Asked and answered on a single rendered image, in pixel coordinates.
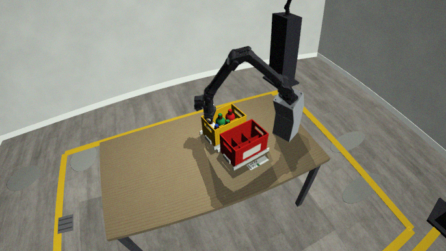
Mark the white paper strip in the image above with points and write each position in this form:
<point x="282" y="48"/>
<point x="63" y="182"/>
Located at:
<point x="257" y="162"/>

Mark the red plastic crate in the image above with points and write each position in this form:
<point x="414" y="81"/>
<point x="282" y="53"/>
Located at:
<point x="242" y="142"/>

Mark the yellow plastic crate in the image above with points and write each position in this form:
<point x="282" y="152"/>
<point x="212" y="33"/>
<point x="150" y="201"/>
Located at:
<point x="214" y="135"/>

